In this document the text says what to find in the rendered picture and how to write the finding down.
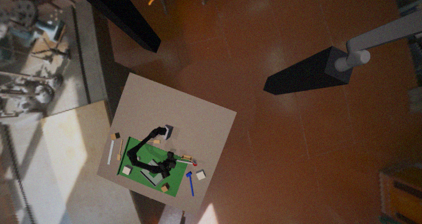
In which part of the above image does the green putting mat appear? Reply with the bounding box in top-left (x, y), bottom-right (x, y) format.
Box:
top-left (119, 137), bottom-right (188, 197)

